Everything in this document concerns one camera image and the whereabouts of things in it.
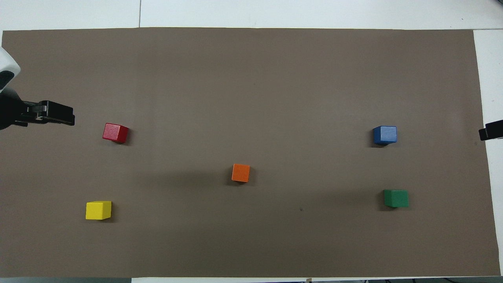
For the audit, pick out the yellow wooden block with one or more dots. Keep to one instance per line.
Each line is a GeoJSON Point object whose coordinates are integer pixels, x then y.
{"type": "Point", "coordinates": [98, 210]}

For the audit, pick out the red wooden block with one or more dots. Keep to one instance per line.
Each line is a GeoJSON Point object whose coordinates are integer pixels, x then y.
{"type": "Point", "coordinates": [114, 132]}

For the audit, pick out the orange wooden block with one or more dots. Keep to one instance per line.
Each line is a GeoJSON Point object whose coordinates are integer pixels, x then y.
{"type": "Point", "coordinates": [240, 173]}

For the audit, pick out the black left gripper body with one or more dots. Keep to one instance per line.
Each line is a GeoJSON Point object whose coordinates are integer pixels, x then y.
{"type": "Point", "coordinates": [10, 112]}

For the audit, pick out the green wooden block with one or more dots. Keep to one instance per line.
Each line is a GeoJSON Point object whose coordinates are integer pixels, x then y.
{"type": "Point", "coordinates": [396, 198]}

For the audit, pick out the blue wooden block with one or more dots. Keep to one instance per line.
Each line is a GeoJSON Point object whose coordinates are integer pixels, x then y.
{"type": "Point", "coordinates": [385, 135]}

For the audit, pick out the brown table mat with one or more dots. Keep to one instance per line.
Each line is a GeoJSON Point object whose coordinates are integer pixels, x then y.
{"type": "Point", "coordinates": [251, 98]}

